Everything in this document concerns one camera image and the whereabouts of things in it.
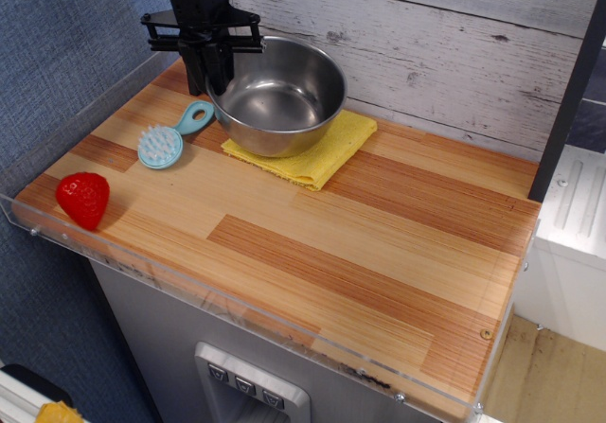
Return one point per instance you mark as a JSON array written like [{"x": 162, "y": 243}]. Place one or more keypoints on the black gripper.
[{"x": 202, "y": 23}]

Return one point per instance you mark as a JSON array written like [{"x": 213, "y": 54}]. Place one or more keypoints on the metal pot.
[{"x": 282, "y": 100}]

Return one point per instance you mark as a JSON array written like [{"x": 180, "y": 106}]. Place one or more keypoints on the yellow folded towel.
[{"x": 314, "y": 167}]

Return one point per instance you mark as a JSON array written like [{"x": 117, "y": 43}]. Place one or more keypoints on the light blue toy brush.
[{"x": 160, "y": 147}]

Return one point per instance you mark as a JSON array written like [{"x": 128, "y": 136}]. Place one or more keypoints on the red toy strawberry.
[{"x": 84, "y": 197}]

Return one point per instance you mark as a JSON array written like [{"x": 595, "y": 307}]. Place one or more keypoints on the grey toy fridge cabinet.
[{"x": 163, "y": 333}]

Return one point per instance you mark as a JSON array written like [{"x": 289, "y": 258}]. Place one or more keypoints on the silver dispenser panel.
[{"x": 246, "y": 385}]

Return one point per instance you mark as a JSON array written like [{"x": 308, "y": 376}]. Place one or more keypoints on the yellow object at corner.
[{"x": 58, "y": 412}]

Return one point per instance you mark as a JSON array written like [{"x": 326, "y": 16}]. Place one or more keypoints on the white toy sink unit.
[{"x": 562, "y": 284}]

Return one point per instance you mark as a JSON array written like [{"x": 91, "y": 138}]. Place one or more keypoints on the clear acrylic guard rail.
[{"x": 398, "y": 272}]

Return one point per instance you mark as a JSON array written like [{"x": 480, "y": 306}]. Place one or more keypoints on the dark right shelf post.
[{"x": 575, "y": 89}]

